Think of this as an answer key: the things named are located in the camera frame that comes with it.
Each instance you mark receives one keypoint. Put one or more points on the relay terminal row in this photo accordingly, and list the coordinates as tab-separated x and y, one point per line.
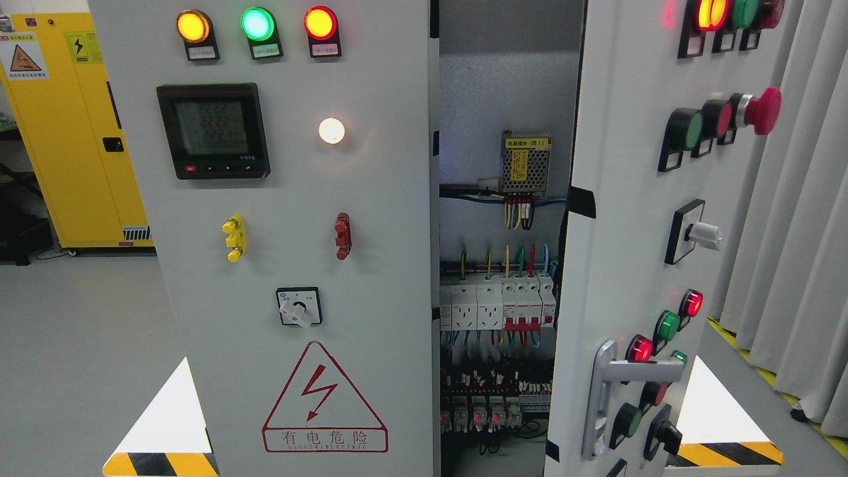
486	397

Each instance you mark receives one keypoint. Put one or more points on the red terminal connector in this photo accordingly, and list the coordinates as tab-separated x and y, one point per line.
343	238

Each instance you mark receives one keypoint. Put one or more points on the green indicator lamp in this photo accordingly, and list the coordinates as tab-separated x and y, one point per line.
261	32

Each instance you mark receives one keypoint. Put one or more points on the metal mesh power supply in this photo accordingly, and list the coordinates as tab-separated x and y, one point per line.
525	158

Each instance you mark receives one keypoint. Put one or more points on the yellow terminal connector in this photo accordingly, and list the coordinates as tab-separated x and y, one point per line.
235	229

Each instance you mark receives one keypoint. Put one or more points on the red emergency stop button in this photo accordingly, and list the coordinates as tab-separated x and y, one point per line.
760	112

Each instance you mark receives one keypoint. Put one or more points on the yellow indicator lamp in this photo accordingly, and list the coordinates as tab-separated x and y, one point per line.
198	35

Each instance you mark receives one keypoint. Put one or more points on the black digital power meter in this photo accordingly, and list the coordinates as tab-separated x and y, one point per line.
215	131

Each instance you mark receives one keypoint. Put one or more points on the red indicator lamp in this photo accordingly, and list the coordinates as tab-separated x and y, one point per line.
322	30

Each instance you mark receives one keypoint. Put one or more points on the silver door handle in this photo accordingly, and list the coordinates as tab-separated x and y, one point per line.
601	430

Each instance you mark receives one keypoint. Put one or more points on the grey curtain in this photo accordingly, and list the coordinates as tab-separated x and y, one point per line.
786	302

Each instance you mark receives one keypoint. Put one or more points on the grey cabinet door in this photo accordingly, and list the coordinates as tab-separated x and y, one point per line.
376	304
655	184

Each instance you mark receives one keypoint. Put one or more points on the yellow safety cabinet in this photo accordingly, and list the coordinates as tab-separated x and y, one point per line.
58	86

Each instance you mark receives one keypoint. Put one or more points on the white circuit breaker row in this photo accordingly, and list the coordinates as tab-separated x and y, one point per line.
497	303

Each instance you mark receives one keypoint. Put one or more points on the white rotary selector switch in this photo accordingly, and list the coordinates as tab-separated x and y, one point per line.
299	306

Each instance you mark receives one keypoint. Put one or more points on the red electric hazard sticker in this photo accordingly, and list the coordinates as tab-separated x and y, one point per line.
321	410

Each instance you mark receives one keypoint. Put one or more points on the white indicator lamp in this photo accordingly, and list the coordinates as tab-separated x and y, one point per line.
331	130

